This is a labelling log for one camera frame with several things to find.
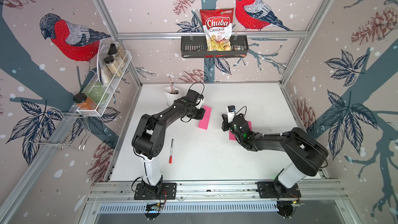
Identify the red marker pen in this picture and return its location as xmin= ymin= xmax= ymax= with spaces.
xmin=169 ymin=139 xmax=174 ymax=164

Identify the beige spice bottle black cap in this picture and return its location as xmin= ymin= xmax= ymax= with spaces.
xmin=104 ymin=56 xmax=122 ymax=77

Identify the white wire shelf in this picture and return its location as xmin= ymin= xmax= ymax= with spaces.
xmin=77 ymin=40 xmax=132 ymax=117

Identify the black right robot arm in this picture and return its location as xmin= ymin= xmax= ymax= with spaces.
xmin=222 ymin=114 xmax=329 ymax=197

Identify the white cup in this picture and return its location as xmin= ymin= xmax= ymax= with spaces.
xmin=163 ymin=86 xmax=182 ymax=107

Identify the orange spice jar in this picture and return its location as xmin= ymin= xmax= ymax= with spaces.
xmin=73 ymin=93 xmax=97 ymax=110

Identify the pink pen in cup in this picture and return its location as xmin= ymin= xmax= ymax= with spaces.
xmin=169 ymin=75 xmax=175 ymax=94

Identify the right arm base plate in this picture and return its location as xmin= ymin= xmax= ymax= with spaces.
xmin=256 ymin=180 xmax=302 ymax=199

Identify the Chuba cassava chips bag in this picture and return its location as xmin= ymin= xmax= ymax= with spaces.
xmin=200 ymin=8 xmax=234 ymax=52

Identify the green glass jar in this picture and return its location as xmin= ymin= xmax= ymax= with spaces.
xmin=83 ymin=82 xmax=108 ymax=105

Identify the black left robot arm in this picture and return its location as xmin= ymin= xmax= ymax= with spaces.
xmin=132 ymin=95 xmax=205 ymax=194

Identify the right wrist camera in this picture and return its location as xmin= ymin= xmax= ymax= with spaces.
xmin=227 ymin=105 xmax=236 ymax=123

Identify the chrome wire hook rack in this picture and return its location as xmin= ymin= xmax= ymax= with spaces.
xmin=29 ymin=110 xmax=91 ymax=151

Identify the pink square paper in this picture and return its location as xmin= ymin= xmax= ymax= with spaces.
xmin=229 ymin=121 xmax=252 ymax=141
xmin=198 ymin=105 xmax=211 ymax=130

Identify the black wire basket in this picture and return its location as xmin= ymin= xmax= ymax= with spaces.
xmin=181 ymin=35 xmax=248 ymax=58

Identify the aluminium mounting rail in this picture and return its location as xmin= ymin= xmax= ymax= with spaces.
xmin=87 ymin=179 xmax=348 ymax=204

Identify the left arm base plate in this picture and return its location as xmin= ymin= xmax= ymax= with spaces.
xmin=134 ymin=182 xmax=177 ymax=200

